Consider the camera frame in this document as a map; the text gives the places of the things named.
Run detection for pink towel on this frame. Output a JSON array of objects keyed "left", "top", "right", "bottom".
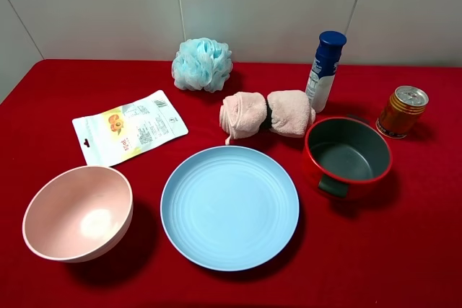
[{"left": 219, "top": 90, "right": 316, "bottom": 145}]

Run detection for light blue plate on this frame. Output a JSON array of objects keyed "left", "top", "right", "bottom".
[{"left": 160, "top": 146, "right": 300, "bottom": 272}]

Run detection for blue mesh bath loofah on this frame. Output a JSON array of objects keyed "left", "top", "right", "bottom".
[{"left": 171, "top": 38, "right": 233, "bottom": 93}]

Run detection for white blue-capped bottle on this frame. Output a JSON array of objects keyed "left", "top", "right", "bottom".
[{"left": 305, "top": 31, "right": 347, "bottom": 113}]

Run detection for white snack pouch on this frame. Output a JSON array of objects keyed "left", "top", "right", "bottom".
[{"left": 72, "top": 90, "right": 188, "bottom": 167}]

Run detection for pink bowl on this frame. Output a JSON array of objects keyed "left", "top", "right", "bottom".
[{"left": 22, "top": 166, "right": 134, "bottom": 263}]

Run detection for orange gold drink can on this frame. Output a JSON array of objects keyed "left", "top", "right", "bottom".
[{"left": 375, "top": 86, "right": 429, "bottom": 138}]

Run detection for red tablecloth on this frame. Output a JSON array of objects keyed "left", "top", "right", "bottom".
[{"left": 1, "top": 60, "right": 461, "bottom": 307}]

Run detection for red pot with black handles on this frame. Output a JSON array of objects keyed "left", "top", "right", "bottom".
[{"left": 302, "top": 117, "right": 393, "bottom": 201}]

